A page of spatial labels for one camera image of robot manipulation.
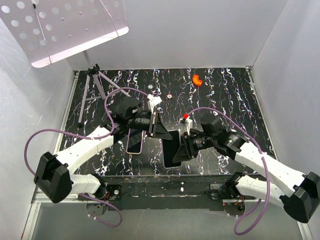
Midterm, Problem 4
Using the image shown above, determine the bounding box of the purple cable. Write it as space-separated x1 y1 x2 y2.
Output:
186 107 271 236
24 87 153 228

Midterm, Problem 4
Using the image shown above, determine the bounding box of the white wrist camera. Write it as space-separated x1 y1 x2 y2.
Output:
147 94 162 112
180 113 193 135

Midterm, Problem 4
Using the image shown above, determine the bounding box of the orange curved plastic part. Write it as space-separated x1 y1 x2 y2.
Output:
192 74 203 87

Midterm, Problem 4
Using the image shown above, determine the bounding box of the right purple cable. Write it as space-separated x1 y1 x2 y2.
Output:
186 107 271 236

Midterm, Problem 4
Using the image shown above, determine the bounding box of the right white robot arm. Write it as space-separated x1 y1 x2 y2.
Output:
171 113 320 224

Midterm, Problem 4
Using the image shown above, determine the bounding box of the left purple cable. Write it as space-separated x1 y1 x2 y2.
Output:
24 87 153 228

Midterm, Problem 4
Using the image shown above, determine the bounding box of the phone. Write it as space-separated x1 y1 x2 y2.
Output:
162 130 181 168
126 129 144 155

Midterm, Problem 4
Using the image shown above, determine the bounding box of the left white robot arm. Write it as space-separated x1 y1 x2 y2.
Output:
34 95 172 204

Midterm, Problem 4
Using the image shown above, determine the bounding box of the black front mounting rail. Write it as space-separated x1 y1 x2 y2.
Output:
74 174 263 211

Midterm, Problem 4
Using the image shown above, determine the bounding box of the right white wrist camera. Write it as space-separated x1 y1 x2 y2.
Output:
180 113 193 135

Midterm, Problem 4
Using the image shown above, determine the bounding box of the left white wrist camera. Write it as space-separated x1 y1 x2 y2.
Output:
147 94 162 112

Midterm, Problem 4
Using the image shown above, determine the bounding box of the perforated white music stand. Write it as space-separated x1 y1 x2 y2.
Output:
0 0 129 129

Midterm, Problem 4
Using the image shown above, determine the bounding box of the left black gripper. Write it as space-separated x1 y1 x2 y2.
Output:
127 111 173 141

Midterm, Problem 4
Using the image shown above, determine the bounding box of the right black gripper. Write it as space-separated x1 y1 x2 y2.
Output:
172 131 216 163

